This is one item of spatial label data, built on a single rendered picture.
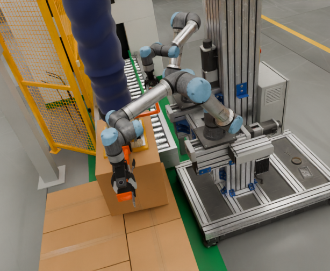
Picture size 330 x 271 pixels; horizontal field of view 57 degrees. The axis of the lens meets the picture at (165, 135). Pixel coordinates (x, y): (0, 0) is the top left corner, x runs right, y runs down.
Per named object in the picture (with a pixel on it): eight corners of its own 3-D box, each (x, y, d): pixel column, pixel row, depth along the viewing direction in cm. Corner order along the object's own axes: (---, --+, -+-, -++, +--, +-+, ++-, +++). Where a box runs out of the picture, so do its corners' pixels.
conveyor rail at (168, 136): (136, 63, 456) (133, 51, 444) (140, 63, 456) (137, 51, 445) (173, 163, 275) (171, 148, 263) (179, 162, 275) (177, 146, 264)
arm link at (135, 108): (176, 62, 160) (99, 112, 144) (189, 68, 153) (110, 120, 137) (180, 80, 168) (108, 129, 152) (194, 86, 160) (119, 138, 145)
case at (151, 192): (109, 158, 252) (97, 120, 228) (156, 149, 254) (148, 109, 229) (111, 216, 205) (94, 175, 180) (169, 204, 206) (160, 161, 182)
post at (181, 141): (179, 151, 348) (166, 73, 286) (185, 149, 348) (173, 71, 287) (181, 155, 342) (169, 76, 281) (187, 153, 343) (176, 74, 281)
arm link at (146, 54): (153, 45, 198) (145, 51, 193) (156, 61, 205) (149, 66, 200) (143, 44, 202) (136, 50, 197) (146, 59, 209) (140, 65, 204)
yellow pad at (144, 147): (129, 122, 219) (128, 117, 216) (143, 120, 219) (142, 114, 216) (133, 152, 192) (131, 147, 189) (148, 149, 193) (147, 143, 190)
